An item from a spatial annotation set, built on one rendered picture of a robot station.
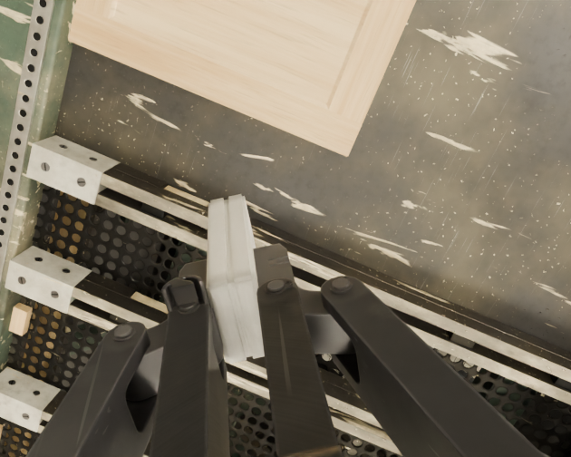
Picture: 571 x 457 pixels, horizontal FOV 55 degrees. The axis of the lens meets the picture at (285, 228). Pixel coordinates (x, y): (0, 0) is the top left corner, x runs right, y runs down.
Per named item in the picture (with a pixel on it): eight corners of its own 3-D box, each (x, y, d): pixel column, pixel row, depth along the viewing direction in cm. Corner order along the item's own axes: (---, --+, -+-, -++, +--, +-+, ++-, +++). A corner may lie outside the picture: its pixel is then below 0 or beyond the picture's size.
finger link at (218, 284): (250, 361, 17) (227, 366, 17) (240, 258, 24) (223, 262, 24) (230, 282, 16) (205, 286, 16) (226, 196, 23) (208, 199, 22)
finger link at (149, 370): (224, 384, 16) (120, 406, 16) (222, 292, 20) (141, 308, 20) (212, 342, 15) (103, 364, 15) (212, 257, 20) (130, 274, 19)
